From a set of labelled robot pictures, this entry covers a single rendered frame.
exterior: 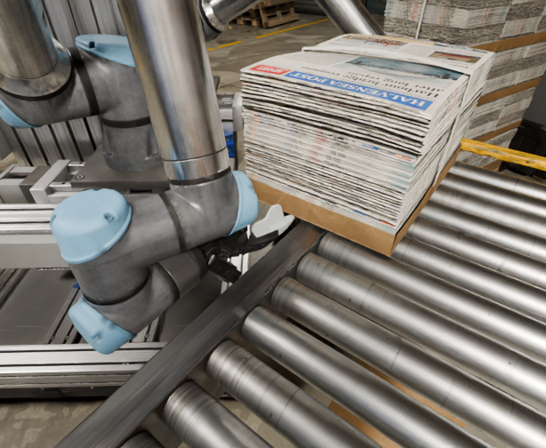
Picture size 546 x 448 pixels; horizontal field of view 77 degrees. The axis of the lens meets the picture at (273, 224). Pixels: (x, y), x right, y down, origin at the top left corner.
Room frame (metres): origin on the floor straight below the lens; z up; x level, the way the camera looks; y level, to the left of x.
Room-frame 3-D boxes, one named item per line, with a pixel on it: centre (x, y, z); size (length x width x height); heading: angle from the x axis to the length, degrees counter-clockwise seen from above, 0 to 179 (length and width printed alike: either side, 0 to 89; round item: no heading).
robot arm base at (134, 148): (0.68, 0.29, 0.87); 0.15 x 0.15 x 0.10
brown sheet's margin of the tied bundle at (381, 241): (0.52, -0.11, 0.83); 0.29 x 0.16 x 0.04; 53
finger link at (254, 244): (0.43, 0.03, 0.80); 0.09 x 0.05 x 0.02; 117
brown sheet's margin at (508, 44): (1.80, -0.94, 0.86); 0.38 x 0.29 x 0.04; 33
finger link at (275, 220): (0.45, 0.00, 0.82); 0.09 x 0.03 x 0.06; 117
